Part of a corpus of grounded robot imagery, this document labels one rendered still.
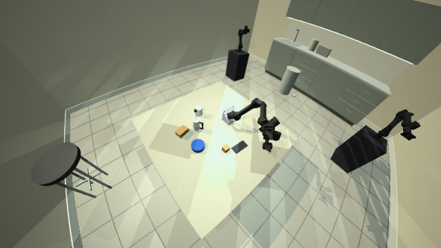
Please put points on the orange-yellow rectangular block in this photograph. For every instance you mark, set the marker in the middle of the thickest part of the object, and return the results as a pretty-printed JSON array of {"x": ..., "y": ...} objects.
[{"x": 183, "y": 130}]

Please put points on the orange-brown cube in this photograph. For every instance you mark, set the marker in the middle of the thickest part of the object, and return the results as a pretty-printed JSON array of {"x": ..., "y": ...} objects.
[{"x": 225, "y": 148}]

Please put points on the glass french press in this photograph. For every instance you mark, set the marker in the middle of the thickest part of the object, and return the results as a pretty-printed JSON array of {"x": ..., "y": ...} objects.
[{"x": 196, "y": 123}]

